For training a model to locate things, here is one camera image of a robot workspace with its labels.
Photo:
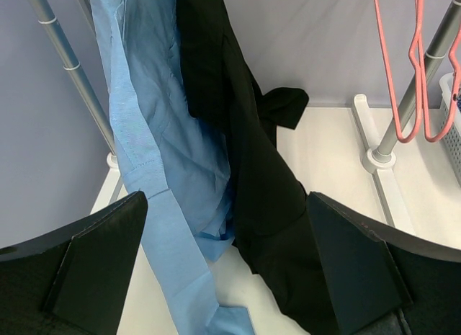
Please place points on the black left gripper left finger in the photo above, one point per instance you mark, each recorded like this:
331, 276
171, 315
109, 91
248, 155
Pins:
73, 280

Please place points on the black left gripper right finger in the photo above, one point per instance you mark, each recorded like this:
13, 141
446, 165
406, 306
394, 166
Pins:
382, 280

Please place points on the blue checked shirt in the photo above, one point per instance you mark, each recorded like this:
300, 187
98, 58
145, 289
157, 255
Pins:
457, 98

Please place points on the black shirt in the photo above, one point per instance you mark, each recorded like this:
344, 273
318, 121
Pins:
272, 228

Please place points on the light blue shirt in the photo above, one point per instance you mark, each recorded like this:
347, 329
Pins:
177, 161

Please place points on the white clothes rack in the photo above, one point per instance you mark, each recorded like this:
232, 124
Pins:
379, 158

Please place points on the white plastic basket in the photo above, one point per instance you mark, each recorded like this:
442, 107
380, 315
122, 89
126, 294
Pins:
451, 141

